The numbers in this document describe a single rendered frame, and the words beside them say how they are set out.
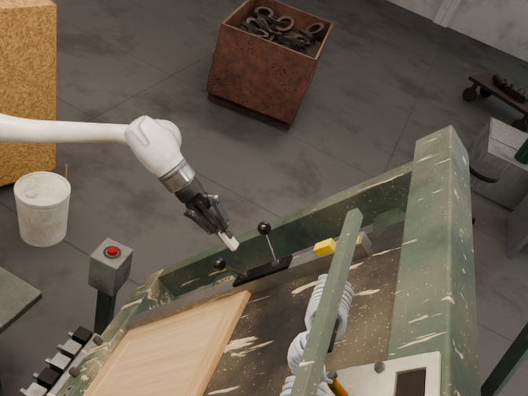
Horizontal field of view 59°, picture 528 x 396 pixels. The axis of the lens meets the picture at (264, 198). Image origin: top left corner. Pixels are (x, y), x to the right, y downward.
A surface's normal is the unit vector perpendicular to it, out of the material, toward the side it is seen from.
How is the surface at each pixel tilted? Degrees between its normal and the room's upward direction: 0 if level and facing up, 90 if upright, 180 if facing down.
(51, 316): 0
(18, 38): 90
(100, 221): 0
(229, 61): 90
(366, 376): 55
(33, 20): 90
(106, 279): 90
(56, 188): 0
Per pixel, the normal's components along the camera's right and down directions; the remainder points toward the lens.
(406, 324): -0.58, -0.76
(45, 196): 0.28, -0.73
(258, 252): -0.32, 0.54
